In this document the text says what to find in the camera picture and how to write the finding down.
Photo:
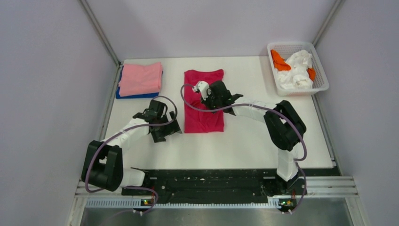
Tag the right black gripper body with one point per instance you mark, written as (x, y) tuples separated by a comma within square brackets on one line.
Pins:
[(211, 101)]

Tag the folded pink t shirt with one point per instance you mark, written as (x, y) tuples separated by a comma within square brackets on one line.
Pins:
[(140, 78)]

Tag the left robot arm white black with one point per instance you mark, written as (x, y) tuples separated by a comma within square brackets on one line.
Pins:
[(103, 165)]

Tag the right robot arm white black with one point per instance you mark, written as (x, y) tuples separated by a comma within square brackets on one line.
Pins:
[(285, 127)]

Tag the orange t shirt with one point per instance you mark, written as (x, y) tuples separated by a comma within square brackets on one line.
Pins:
[(300, 59)]

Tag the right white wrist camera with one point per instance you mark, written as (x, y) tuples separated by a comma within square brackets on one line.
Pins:
[(203, 88)]

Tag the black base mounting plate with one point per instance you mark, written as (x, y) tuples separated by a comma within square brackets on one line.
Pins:
[(219, 186)]

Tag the white plastic basket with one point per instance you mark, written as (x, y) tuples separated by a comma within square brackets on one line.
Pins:
[(286, 49)]

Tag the folded blue t shirt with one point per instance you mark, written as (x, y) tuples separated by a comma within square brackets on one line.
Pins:
[(134, 96)]

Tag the magenta t shirt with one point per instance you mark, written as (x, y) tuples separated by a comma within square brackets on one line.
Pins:
[(196, 121)]

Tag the grey cable duct rail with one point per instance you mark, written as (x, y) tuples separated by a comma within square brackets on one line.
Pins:
[(134, 203)]

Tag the white t shirt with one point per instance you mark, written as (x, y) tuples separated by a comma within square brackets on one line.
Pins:
[(294, 79)]

